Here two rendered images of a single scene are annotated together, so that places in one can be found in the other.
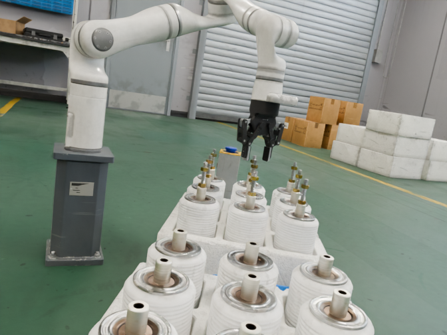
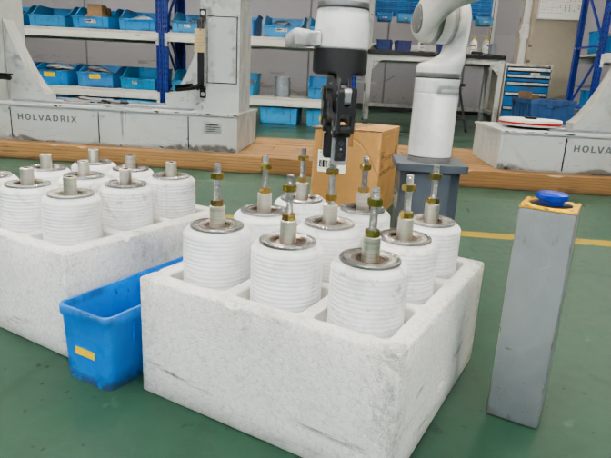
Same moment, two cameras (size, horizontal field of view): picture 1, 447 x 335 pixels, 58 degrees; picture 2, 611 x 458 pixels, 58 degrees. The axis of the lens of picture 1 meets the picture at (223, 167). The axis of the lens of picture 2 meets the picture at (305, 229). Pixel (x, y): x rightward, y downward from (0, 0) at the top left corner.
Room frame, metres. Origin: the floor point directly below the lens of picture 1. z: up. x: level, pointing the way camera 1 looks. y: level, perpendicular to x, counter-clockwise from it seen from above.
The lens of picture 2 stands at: (1.37, -0.80, 0.46)
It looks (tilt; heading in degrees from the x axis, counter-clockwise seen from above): 16 degrees down; 117
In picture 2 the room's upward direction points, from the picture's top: 3 degrees clockwise
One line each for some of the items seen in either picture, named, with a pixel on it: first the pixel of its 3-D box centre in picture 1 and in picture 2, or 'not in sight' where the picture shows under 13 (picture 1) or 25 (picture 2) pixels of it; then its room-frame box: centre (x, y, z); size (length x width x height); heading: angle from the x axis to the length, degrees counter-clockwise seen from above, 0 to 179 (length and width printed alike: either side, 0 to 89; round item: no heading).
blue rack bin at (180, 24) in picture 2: not in sight; (196, 24); (-2.25, 3.70, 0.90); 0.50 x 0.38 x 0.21; 113
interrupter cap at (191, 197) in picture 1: (200, 199); (301, 198); (0.93, 0.04, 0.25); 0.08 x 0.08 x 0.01
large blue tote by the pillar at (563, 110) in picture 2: not in sight; (539, 119); (0.88, 4.66, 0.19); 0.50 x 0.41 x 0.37; 118
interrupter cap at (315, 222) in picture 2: (249, 195); (329, 223); (1.04, -0.08, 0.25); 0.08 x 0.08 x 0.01
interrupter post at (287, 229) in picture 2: (295, 197); (287, 232); (1.04, -0.20, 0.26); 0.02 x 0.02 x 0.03
